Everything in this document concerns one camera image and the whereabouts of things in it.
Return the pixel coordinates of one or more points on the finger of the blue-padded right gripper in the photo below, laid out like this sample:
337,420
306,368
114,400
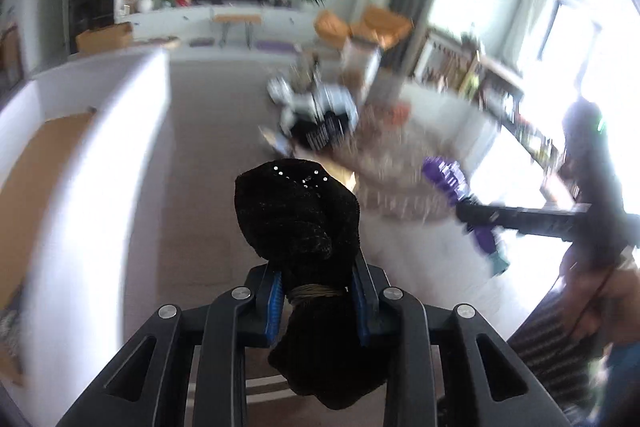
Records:
447,367

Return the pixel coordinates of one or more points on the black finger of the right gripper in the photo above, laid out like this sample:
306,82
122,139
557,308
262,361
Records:
566,225

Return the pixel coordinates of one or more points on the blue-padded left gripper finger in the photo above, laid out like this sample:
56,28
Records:
186,363

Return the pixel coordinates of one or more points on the purple toy water gun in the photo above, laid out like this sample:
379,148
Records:
447,176

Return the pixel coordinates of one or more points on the black knit cloth bundle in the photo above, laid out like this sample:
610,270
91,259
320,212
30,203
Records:
306,224

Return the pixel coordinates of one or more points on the black patterned socks bundle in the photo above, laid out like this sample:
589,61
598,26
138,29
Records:
320,134

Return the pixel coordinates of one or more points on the white lotion bottle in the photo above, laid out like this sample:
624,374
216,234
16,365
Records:
301,109

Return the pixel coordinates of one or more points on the white cardboard box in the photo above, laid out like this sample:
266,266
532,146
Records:
76,282

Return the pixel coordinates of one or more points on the clear plastic food jar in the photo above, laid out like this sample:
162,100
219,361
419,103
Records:
360,60

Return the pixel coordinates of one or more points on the orange lounge chair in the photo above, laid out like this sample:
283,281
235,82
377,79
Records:
377,25

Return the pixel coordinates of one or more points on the bag of white balls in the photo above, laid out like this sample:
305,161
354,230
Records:
280,91

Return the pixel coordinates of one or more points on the white tv cabinet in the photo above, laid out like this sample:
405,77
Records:
279,25

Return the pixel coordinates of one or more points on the small wooden bench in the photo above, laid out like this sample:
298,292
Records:
227,21

